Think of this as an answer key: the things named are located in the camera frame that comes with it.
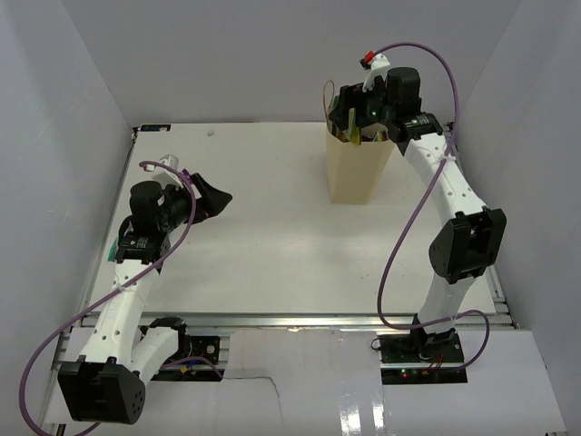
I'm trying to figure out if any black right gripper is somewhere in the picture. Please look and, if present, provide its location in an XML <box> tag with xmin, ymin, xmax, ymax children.
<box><xmin>329</xmin><ymin>75</ymin><xmax>397</xmax><ymax>132</ymax></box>

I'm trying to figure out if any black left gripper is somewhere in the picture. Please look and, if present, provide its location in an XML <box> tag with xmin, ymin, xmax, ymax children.
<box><xmin>157</xmin><ymin>173</ymin><xmax>231</xmax><ymax>233</ymax></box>

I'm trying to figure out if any teal Fox's candy bag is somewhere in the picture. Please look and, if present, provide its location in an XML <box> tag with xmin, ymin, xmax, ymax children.
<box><xmin>107</xmin><ymin>223</ymin><xmax>133</xmax><ymax>263</ymax></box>

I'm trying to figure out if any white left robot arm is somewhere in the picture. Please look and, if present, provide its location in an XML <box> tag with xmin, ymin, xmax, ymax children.
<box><xmin>57</xmin><ymin>173</ymin><xmax>232</xmax><ymax>424</ymax></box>

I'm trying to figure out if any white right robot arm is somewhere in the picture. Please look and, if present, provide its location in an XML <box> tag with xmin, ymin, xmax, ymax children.
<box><xmin>330</xmin><ymin>65</ymin><xmax>507</xmax><ymax>362</ymax></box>

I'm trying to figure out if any beige paper bag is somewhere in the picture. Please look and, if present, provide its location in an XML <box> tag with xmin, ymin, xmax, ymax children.
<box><xmin>322</xmin><ymin>91</ymin><xmax>394</xmax><ymax>204</ymax></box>

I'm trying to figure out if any blue label left corner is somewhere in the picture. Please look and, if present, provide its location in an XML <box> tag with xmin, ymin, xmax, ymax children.
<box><xmin>139</xmin><ymin>124</ymin><xmax>172</xmax><ymax>133</ymax></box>

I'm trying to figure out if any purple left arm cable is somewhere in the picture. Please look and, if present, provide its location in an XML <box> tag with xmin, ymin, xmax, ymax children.
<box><xmin>20</xmin><ymin>161</ymin><xmax>224</xmax><ymax>436</ymax></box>

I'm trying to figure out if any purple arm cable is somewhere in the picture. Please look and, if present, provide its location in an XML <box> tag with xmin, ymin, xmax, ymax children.
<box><xmin>20</xmin><ymin>161</ymin><xmax>224</xmax><ymax>436</ymax></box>
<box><xmin>371</xmin><ymin>43</ymin><xmax>491</xmax><ymax>374</ymax></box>

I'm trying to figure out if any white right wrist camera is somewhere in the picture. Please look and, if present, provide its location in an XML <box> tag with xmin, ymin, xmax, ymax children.
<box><xmin>359</xmin><ymin>52</ymin><xmax>390</xmax><ymax>92</ymax></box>

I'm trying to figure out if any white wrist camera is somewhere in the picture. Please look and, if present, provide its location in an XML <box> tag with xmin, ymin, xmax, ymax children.
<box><xmin>139</xmin><ymin>154</ymin><xmax>191</xmax><ymax>189</ymax></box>
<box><xmin>359</xmin><ymin>52</ymin><xmax>390</xmax><ymax>92</ymax></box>

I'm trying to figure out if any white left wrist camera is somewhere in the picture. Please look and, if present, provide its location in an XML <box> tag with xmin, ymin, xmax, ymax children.
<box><xmin>139</xmin><ymin>154</ymin><xmax>191</xmax><ymax>189</ymax></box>

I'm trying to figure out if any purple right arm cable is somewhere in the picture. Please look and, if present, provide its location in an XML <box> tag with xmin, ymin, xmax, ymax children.
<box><xmin>371</xmin><ymin>43</ymin><xmax>491</xmax><ymax>374</ymax></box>

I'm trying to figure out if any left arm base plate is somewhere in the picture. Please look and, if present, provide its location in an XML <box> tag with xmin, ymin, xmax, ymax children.
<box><xmin>153</xmin><ymin>336</ymin><xmax>223</xmax><ymax>382</ymax></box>

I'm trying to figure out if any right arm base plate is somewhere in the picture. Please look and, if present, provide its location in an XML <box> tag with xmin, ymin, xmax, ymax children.
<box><xmin>370</xmin><ymin>334</ymin><xmax>468</xmax><ymax>386</ymax></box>

